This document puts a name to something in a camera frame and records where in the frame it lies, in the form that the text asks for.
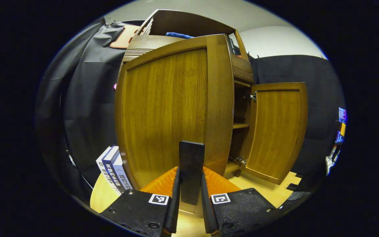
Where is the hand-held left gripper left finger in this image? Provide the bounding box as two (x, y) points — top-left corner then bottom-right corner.
(99, 166), (181, 237)

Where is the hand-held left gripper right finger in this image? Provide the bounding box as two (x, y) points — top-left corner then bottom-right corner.
(199, 166), (278, 237)

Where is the wooden cabinet door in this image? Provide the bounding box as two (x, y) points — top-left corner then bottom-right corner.
(241, 82), (309, 185)
(114, 34), (235, 214)

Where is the pale blue spine book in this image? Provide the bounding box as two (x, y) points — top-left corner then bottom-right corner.
(112, 153), (134, 192)

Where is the dark blue spine book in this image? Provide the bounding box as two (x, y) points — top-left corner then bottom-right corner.
(102, 146), (126, 195)

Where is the white spine book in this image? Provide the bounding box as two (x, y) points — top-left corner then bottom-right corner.
(96, 145), (119, 195)

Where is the black backdrop cloth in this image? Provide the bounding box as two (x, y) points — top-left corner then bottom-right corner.
(37, 20), (345, 198)

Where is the row of upright books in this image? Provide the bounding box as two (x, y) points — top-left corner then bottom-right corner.
(227, 36), (238, 55)

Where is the blue folded cloth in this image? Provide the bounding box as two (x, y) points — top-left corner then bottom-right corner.
(165, 32), (195, 39)

